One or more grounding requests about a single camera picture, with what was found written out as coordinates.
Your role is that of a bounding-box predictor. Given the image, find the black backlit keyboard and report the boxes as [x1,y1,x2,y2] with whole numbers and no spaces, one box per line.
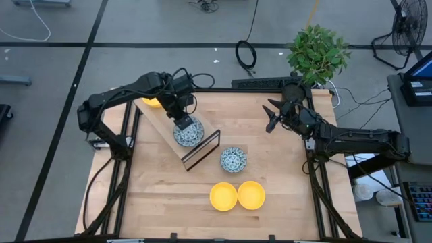
[403,181,432,223]

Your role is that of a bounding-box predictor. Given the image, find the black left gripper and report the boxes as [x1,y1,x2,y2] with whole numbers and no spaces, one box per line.
[163,89,194,132]

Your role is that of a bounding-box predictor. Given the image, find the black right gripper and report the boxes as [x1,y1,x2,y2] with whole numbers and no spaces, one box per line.
[262,99,310,136]

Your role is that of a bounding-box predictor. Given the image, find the black plant pot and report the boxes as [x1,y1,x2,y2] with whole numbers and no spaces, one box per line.
[281,82,307,103]

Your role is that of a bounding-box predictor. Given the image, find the grey desk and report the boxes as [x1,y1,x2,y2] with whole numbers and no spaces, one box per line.
[387,73,432,166]

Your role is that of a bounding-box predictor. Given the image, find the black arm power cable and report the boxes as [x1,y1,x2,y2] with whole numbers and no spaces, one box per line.
[82,155,115,231]

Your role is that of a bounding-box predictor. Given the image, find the black perforated bar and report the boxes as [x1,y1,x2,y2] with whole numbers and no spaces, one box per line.
[231,76,304,90]

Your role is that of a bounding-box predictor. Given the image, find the yellow cable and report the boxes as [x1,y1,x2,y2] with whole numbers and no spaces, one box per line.
[306,0,321,28]

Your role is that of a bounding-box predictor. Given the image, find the white paper sheets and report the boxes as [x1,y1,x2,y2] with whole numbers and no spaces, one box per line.
[344,151,392,190]

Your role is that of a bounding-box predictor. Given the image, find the tangled black cable bundle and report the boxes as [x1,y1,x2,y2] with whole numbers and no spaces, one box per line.
[188,0,220,14]

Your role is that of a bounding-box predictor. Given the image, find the teal floral patterned bowl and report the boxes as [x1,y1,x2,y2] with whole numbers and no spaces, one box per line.
[220,146,248,173]
[173,115,205,148]

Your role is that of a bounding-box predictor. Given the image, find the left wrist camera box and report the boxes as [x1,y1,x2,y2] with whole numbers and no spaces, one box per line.
[173,74,196,99]

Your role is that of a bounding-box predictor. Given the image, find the grey cart base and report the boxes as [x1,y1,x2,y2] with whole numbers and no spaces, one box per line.
[11,0,72,7]

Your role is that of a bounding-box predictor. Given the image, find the black aluminium table frame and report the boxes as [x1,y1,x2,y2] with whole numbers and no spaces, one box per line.
[74,86,364,243]

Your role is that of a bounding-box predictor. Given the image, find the green leafy plant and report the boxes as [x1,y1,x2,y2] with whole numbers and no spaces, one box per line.
[286,24,352,85]

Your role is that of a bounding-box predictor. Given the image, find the white cable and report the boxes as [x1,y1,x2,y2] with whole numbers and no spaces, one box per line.
[325,80,342,109]
[0,0,52,43]

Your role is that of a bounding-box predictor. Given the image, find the wooden shelf black metal frame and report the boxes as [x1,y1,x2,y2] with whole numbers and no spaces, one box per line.
[132,86,222,172]

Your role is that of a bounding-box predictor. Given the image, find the coiled black cable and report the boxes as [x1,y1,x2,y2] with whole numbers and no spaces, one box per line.
[235,0,260,77]

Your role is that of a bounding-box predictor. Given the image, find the black computer monitor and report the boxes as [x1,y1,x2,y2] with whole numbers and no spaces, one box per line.
[404,50,432,82]

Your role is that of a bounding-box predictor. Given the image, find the yellow mini bowl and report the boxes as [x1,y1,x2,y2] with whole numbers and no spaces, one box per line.
[209,182,238,212]
[141,97,163,109]
[237,180,267,211]

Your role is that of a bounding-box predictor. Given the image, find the white plastic cup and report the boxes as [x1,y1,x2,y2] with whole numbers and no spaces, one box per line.
[375,188,402,207]
[352,183,375,203]

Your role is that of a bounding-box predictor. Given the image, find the grey metal foot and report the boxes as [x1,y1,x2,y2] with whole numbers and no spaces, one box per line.
[0,74,32,86]

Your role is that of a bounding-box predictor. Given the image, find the black floor fan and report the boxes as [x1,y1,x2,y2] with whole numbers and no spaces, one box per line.
[371,0,429,71]

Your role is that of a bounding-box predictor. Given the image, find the thin black cable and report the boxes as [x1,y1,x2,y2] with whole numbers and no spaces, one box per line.
[337,86,392,115]

